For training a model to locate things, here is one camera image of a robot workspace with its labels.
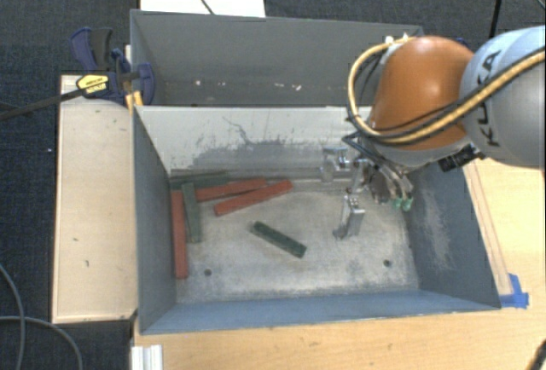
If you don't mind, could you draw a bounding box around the black cylinder on white bracket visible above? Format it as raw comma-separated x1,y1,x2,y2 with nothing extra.
438,144,485,173

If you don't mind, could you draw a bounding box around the pale wood board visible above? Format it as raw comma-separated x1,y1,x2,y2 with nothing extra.
50,73,140,325

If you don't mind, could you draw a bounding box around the dark green flat block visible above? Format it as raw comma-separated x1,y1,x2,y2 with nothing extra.
180,182,204,244
248,220,309,260

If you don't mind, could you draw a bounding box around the red-brown flat block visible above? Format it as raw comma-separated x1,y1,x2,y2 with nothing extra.
195,177,269,204
170,189,190,280
212,179,295,217

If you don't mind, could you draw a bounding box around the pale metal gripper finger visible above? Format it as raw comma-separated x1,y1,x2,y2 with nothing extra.
319,146,354,184
332,194,368,240

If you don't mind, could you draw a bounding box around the grey metal bin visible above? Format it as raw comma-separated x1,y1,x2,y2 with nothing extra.
129,9,502,336

